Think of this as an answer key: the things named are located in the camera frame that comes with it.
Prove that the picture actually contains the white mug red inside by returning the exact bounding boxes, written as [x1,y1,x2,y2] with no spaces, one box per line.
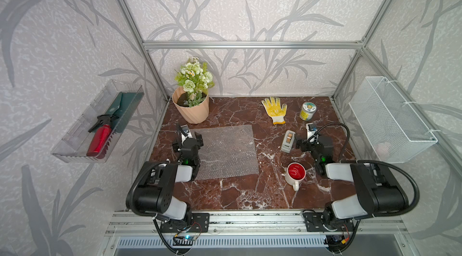
[283,162,306,192]

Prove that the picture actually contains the clear bubble wrap sheet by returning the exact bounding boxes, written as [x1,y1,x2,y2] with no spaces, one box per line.
[192,125,259,180]

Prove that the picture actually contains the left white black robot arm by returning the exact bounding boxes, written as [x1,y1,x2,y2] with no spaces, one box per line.
[126,134,203,227]

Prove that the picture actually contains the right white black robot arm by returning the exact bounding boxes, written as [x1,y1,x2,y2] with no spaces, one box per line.
[295,136,421,226]

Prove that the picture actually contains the beige ribbed flower pot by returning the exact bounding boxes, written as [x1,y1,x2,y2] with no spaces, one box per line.
[172,86,209,124]

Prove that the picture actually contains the sunflower label tin can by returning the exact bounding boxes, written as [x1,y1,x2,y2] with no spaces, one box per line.
[300,102,317,121]

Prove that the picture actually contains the yellow white work glove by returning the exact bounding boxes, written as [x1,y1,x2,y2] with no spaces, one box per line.
[261,97,287,125]

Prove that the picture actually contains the green white artificial flowers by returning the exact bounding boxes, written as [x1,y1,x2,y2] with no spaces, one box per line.
[174,57,214,107]

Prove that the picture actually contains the dark green trowel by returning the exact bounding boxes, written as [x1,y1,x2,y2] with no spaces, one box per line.
[105,92,137,133]

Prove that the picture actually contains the red spray bottle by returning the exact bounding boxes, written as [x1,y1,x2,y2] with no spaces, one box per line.
[86,115,116,159]

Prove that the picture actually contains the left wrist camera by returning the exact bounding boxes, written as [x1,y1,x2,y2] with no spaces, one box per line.
[176,123,193,142]

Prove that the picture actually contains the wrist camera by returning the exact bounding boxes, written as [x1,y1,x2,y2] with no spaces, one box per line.
[306,123,318,139]
[176,123,193,142]

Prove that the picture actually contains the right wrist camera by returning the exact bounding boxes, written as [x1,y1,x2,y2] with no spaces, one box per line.
[306,123,318,139]

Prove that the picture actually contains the white wire mesh basket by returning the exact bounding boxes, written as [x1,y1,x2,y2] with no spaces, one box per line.
[349,77,438,163]

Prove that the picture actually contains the clear plastic wall bin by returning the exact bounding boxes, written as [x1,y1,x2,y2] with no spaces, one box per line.
[51,80,144,163]

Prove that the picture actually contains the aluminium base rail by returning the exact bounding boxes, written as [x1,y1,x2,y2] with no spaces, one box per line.
[104,210,409,237]

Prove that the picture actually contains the aluminium cage frame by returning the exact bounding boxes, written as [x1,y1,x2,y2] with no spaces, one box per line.
[100,0,462,170]

